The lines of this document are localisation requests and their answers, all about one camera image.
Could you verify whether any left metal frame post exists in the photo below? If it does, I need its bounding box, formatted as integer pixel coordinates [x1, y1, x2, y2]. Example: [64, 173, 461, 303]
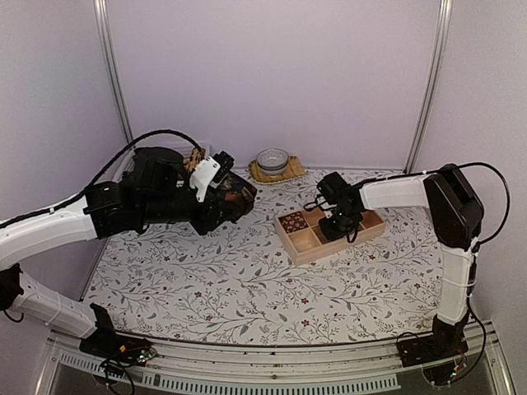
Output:
[93, 0, 133, 143]

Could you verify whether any metal frame post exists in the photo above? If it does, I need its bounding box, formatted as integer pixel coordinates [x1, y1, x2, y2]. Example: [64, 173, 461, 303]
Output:
[403, 0, 452, 173]
[93, 0, 133, 143]

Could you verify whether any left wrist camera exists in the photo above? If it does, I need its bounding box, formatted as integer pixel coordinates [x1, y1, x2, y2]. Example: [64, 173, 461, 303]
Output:
[189, 151, 234, 203]

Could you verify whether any brown green patterned tie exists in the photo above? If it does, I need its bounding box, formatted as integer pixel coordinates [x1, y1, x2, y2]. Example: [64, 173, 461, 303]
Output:
[217, 171, 258, 222]

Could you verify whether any wooden compartment box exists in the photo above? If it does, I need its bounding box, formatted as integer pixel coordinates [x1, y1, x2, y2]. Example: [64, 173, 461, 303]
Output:
[275, 209, 385, 265]

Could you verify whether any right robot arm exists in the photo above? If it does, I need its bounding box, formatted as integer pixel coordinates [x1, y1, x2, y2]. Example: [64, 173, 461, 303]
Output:
[314, 164, 484, 366]

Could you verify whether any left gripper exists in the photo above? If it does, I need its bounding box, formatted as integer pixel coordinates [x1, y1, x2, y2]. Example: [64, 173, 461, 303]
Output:
[141, 178, 240, 235]

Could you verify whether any floral tablecloth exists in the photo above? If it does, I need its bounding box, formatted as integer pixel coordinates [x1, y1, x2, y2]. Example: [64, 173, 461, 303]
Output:
[85, 170, 442, 346]

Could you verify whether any white plastic basket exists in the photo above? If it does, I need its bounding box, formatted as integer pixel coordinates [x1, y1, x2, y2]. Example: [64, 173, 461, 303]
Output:
[114, 141, 212, 178]

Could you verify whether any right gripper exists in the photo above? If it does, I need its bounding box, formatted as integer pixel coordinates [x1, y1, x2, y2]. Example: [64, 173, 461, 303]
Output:
[320, 206, 361, 239]

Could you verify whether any yellow woven mat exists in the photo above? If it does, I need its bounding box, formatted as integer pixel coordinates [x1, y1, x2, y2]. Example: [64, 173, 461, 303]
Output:
[248, 156, 307, 184]

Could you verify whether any front metal rail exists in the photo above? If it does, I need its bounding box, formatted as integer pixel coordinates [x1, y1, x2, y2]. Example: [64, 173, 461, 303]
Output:
[36, 321, 517, 394]

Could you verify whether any right metal frame post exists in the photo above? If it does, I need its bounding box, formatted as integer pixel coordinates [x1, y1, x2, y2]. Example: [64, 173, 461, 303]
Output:
[403, 0, 452, 173]

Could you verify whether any rolled dark patterned tie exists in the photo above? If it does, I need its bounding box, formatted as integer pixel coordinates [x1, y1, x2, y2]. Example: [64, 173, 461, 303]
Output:
[278, 211, 309, 234]

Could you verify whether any yellow spotted tie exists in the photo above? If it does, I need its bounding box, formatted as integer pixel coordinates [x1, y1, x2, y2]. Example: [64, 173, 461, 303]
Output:
[183, 148, 206, 173]

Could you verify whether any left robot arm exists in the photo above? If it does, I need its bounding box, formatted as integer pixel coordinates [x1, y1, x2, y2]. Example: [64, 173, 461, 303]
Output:
[1, 142, 257, 357]

